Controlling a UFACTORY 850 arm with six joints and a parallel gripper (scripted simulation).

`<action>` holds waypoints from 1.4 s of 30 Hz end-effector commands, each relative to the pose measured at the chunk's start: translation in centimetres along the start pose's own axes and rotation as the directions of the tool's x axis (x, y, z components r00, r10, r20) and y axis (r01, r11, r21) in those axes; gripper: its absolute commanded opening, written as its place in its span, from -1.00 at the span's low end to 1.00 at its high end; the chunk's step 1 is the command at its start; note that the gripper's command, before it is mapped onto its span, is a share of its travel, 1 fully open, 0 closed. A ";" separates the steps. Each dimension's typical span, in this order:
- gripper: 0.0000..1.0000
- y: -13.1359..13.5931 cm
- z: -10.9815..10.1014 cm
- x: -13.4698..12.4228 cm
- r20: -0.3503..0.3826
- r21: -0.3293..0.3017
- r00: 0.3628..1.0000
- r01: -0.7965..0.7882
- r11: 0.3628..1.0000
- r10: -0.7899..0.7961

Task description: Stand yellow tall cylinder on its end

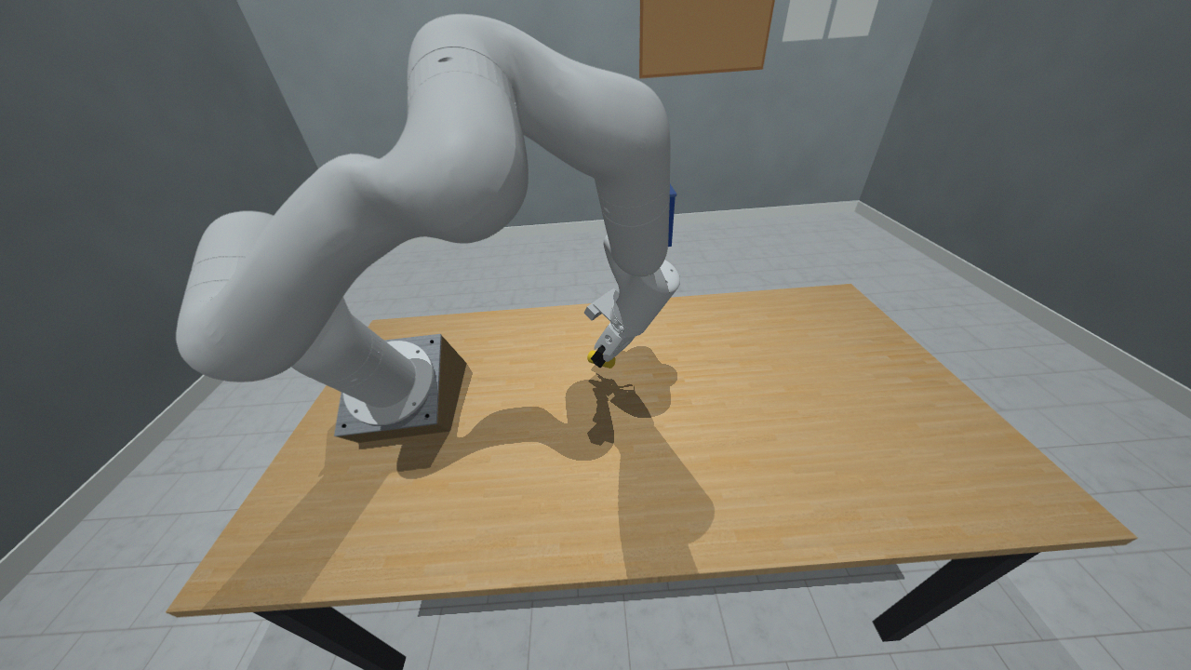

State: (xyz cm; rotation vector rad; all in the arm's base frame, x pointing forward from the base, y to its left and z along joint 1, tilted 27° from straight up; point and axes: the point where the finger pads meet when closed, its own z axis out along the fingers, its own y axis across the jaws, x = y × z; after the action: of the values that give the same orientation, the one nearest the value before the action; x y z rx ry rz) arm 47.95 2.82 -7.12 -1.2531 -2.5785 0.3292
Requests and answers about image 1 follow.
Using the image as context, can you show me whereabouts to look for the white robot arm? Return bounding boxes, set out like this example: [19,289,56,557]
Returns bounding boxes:
[176,14,680,425]

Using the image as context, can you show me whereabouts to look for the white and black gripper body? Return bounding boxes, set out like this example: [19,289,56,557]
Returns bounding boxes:
[594,321,635,362]

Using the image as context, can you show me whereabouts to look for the yellow cylinder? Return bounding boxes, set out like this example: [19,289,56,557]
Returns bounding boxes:
[587,350,615,369]

